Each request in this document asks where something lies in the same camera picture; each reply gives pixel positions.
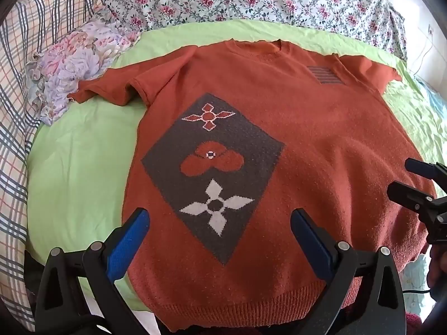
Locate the orange knitted sweater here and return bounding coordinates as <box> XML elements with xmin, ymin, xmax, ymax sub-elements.
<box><xmin>66</xmin><ymin>39</ymin><xmax>438</xmax><ymax>332</ymax></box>

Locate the pastel floral pillow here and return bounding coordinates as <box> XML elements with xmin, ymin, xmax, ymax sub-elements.
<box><xmin>26</xmin><ymin>19</ymin><xmax>140</xmax><ymax>126</ymax></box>

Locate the light blue patterned sheet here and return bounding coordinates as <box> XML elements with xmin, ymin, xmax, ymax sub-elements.
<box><xmin>398</xmin><ymin>73</ymin><xmax>447</xmax><ymax>325</ymax></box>

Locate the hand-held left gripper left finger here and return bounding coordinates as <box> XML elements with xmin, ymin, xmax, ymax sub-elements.
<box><xmin>35</xmin><ymin>207</ymin><xmax>151</xmax><ymax>335</ymax></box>

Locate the plaid blanket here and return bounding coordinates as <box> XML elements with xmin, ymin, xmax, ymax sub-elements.
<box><xmin>0</xmin><ymin>0</ymin><xmax>116</xmax><ymax>332</ymax></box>

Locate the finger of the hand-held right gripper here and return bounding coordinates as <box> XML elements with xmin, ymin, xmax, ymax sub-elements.
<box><xmin>405</xmin><ymin>158</ymin><xmax>447</xmax><ymax>183</ymax></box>
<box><xmin>386</xmin><ymin>180</ymin><xmax>447</xmax><ymax>217</ymax></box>

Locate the white wall cable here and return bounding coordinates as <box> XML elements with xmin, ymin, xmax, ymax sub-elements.
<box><xmin>411</xmin><ymin>28</ymin><xmax>435</xmax><ymax>75</ymax></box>

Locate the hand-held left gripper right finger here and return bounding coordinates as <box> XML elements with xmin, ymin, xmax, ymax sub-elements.
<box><xmin>291</xmin><ymin>208</ymin><xmax>408</xmax><ymax>335</ymax></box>

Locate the white pink-flowered quilt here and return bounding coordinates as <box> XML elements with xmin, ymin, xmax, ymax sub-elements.
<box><xmin>94</xmin><ymin>0</ymin><xmax>408</xmax><ymax>61</ymax></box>

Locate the light green bedsheet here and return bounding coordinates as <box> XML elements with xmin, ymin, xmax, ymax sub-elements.
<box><xmin>26</xmin><ymin>19</ymin><xmax>447</xmax><ymax>316</ymax></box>

